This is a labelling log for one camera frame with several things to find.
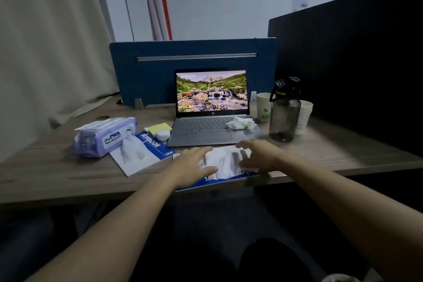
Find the person's right hand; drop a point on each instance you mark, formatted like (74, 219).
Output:
(266, 158)

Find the person's left hand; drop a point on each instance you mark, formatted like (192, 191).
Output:
(186, 167)

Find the person's right thumb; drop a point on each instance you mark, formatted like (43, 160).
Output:
(247, 162)

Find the person's left thumb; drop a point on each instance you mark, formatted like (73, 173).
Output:
(209, 171)

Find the white tissue sheet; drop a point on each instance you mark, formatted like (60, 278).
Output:
(226, 161)

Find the person's left forearm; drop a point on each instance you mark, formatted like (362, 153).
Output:
(109, 235)

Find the person's right forearm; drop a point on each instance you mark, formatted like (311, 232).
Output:
(350, 205)

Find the crumpled white tissue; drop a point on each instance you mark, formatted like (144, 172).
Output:
(240, 123)

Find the paper cup with green print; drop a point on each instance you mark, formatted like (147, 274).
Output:
(263, 108)

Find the small white round case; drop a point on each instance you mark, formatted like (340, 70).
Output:
(162, 135)

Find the small white bottle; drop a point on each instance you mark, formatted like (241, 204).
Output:
(253, 103)

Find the dark transparent water bottle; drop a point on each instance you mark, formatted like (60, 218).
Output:
(285, 113)

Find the silver laptop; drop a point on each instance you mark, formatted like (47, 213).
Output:
(211, 106)

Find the yellow sticky note pad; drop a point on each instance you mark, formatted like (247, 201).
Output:
(159, 128)

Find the blue and white notebook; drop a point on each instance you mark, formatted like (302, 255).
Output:
(140, 154)

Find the stack of white paper cups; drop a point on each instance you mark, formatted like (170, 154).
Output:
(304, 116)

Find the blue desk divider panel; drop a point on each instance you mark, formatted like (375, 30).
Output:
(145, 80)

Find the purple wet wipes pack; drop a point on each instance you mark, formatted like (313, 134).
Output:
(102, 138)

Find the black partition panel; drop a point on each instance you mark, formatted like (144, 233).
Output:
(357, 67)

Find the red rod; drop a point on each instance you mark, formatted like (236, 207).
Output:
(165, 12)

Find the white rod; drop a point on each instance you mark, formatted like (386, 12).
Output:
(159, 7)
(150, 7)

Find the beige curtain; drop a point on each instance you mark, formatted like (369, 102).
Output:
(49, 47)

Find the metal divider bracket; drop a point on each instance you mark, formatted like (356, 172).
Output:
(139, 104)

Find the silver rail on divider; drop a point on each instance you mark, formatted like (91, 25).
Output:
(196, 57)

